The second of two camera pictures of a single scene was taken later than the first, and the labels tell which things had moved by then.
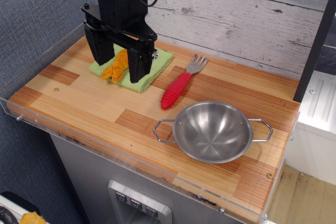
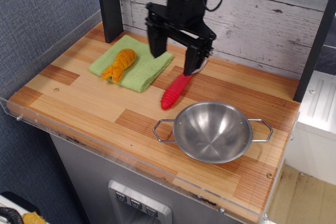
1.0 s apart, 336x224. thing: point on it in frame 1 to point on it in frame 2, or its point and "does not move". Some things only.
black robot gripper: (122, 11) to (183, 19)
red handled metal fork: (177, 87) does not move
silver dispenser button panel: (130, 206) does not move
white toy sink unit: (312, 146) does not move
